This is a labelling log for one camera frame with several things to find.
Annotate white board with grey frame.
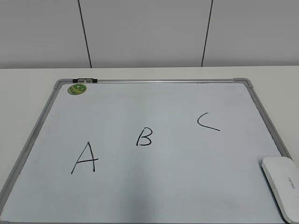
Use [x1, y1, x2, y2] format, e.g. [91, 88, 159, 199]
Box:
[0, 78, 293, 224]

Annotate black silver marker clip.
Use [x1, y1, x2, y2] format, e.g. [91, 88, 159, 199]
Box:
[72, 78, 98, 83]

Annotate white board eraser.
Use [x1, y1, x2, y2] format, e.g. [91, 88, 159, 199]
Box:
[262, 157, 299, 224]

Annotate round green sticker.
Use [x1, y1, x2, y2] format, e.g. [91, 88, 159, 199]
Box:
[68, 84, 87, 95]

